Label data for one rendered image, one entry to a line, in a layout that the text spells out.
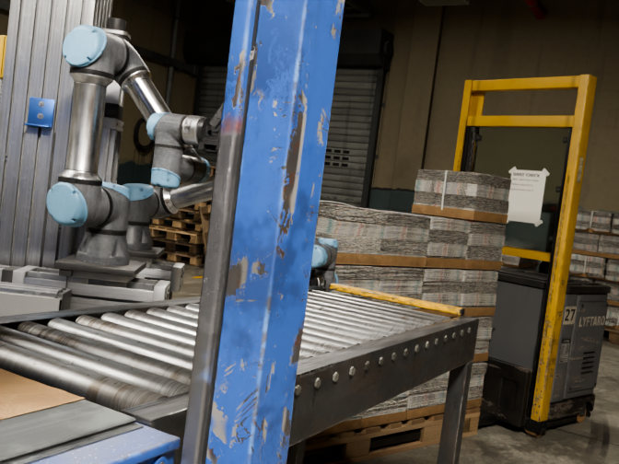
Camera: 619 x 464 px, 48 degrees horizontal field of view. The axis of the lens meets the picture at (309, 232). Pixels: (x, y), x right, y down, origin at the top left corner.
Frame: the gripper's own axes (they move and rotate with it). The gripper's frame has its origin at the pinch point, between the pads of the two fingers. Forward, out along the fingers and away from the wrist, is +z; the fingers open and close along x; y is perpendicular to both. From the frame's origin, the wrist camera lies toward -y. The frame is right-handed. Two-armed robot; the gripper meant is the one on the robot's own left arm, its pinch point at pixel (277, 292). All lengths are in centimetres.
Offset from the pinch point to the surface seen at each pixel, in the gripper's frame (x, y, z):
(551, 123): 38, 84, -183
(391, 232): 2, 21, -81
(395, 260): 4, 10, -84
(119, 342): 32, 3, 100
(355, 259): -3, 9, -60
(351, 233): -5, 19, -58
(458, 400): 62, -20, -2
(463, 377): 63, -13, -2
